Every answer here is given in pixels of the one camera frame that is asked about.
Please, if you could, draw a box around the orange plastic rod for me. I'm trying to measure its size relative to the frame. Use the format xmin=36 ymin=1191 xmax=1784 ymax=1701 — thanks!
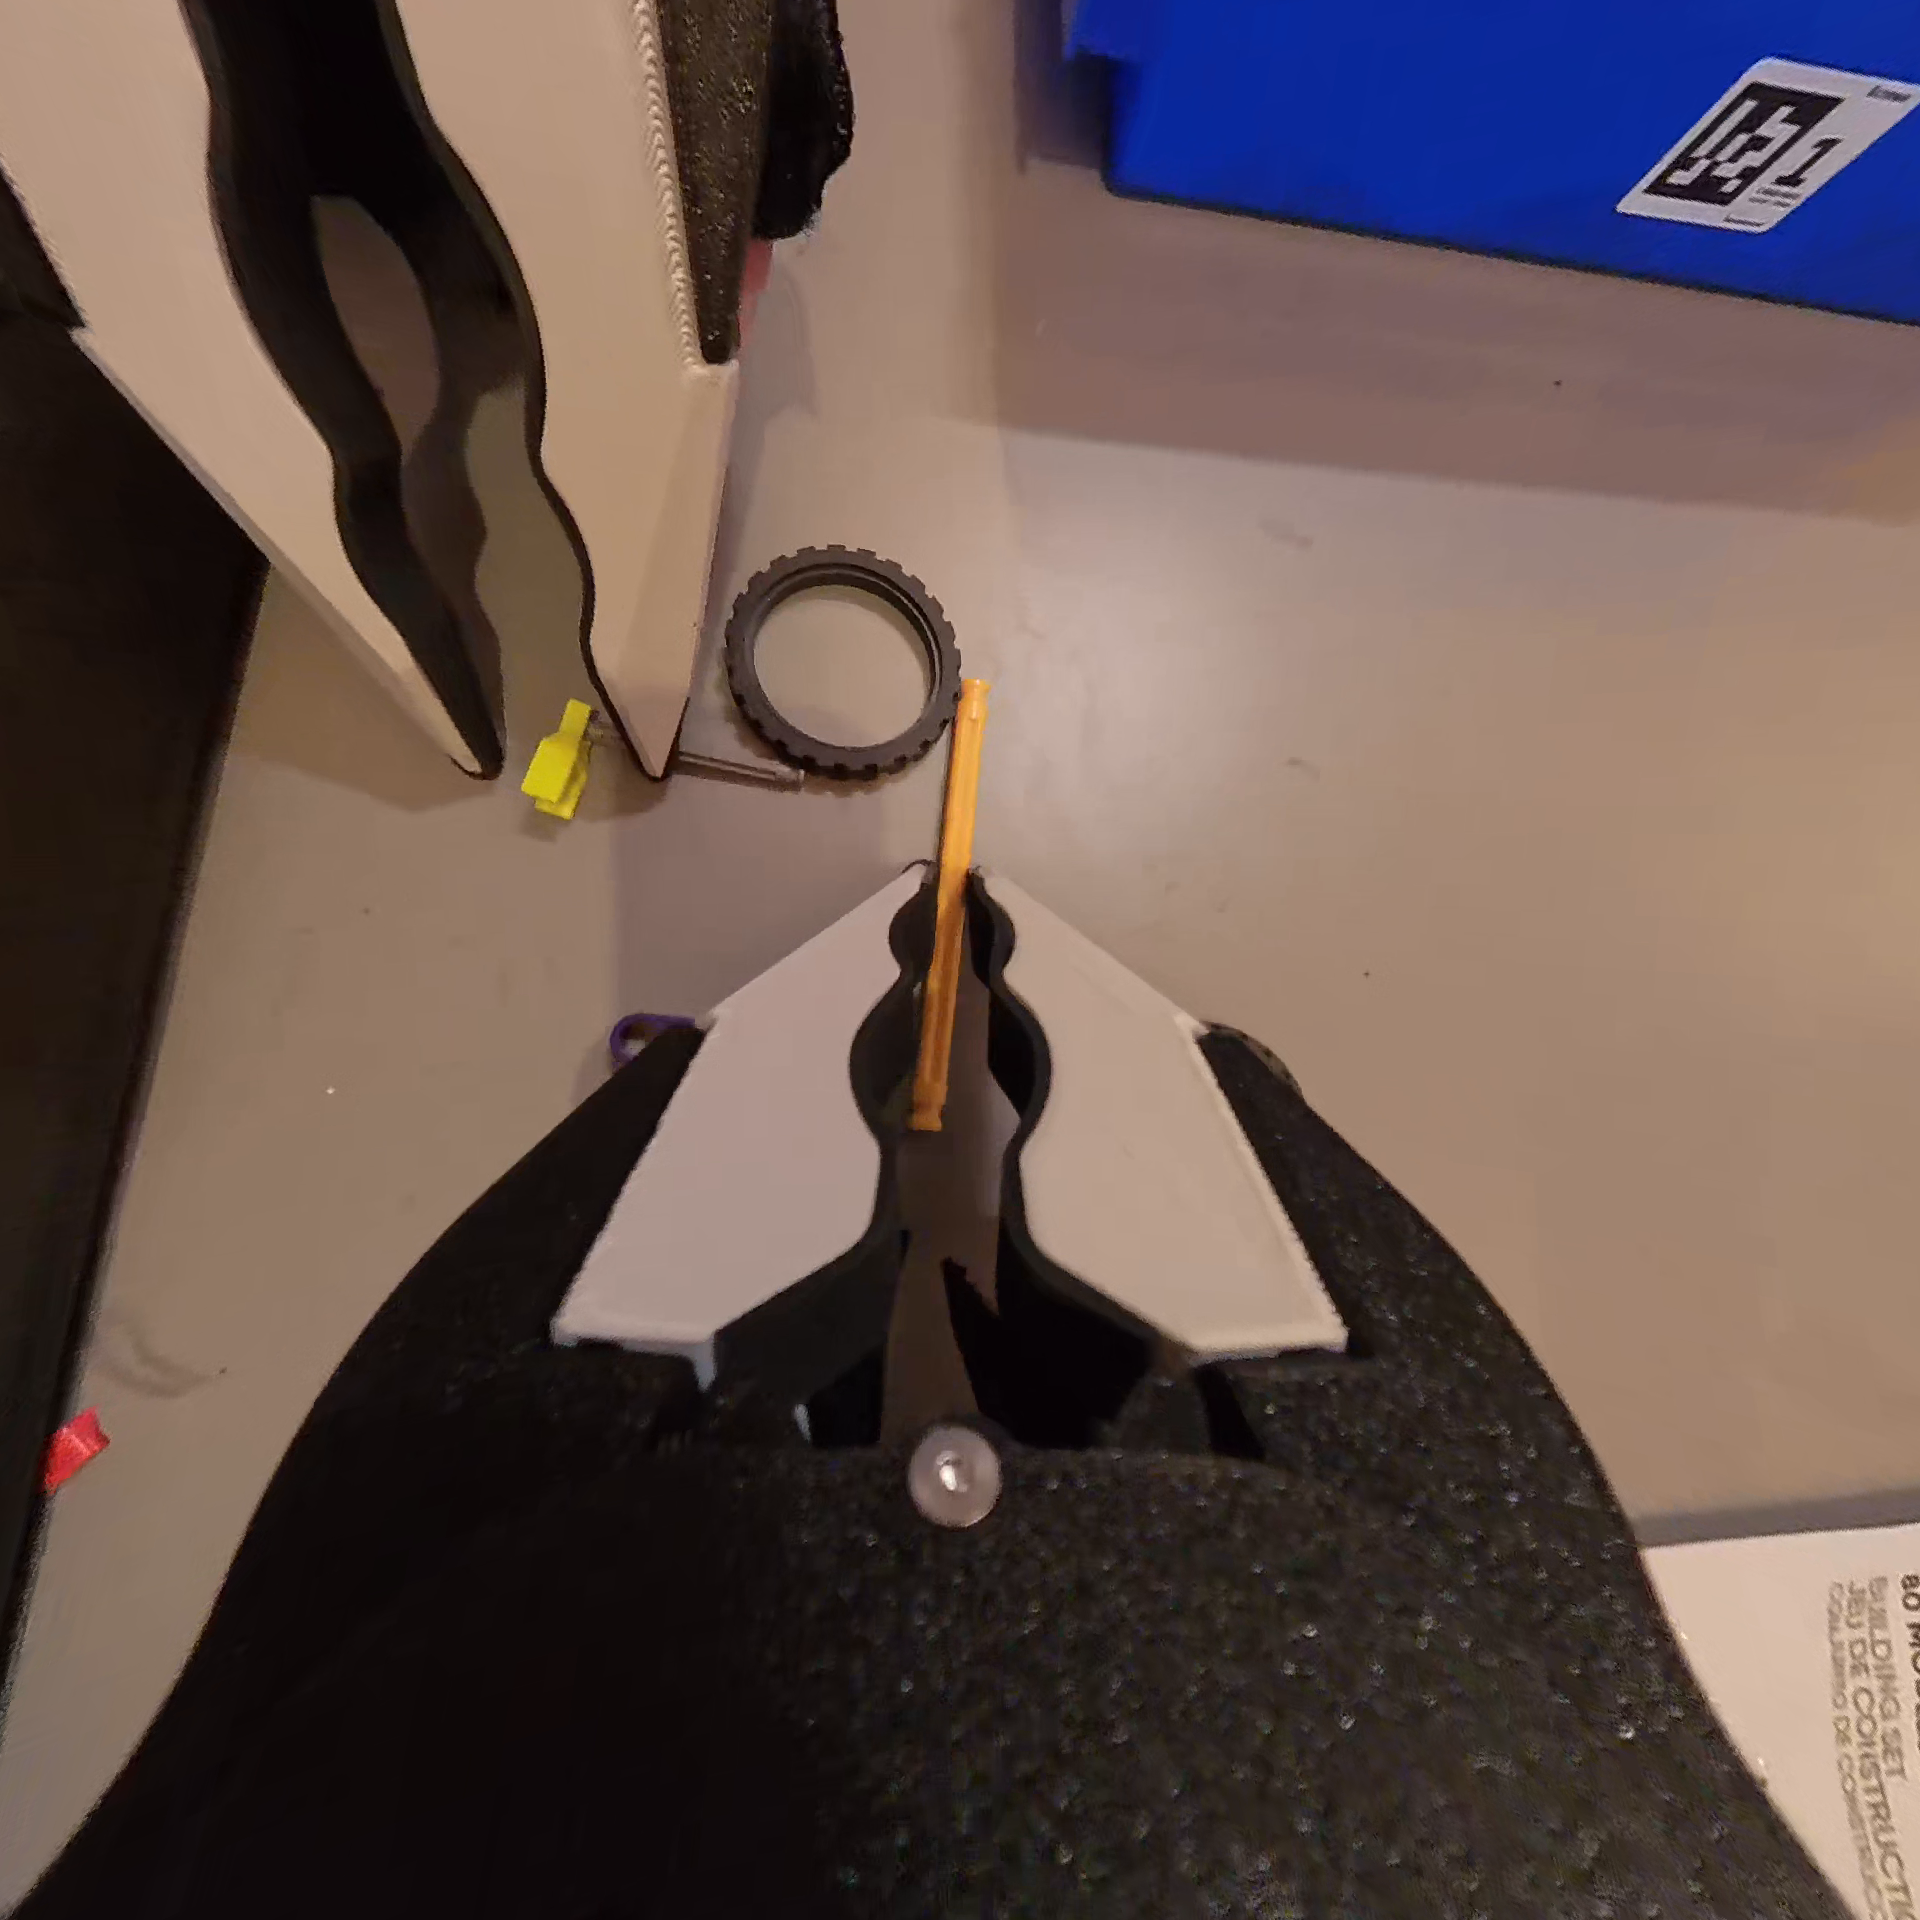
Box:
xmin=903 ymin=680 xmax=994 ymax=1137

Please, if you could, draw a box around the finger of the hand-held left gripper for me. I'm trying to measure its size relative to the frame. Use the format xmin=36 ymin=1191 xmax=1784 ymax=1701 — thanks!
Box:
xmin=393 ymin=0 xmax=741 ymax=785
xmin=0 ymin=0 xmax=506 ymax=783

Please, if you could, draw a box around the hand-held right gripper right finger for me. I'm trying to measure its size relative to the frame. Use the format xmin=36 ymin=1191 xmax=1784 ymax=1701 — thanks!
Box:
xmin=972 ymin=871 xmax=1348 ymax=1370

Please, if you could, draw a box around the blue plastic bin white tag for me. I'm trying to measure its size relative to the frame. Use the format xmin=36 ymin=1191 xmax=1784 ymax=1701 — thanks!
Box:
xmin=1063 ymin=0 xmax=1920 ymax=328

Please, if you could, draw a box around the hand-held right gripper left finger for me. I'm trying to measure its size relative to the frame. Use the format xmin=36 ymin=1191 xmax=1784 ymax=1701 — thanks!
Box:
xmin=551 ymin=867 xmax=922 ymax=1391

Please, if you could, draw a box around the black rubber tire ring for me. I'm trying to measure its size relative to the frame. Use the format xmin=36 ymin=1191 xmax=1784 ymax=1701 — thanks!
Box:
xmin=725 ymin=546 xmax=961 ymax=785

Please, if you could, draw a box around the yellow plastic connector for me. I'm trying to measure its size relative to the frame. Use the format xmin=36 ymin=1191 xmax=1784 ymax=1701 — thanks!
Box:
xmin=519 ymin=698 xmax=601 ymax=823

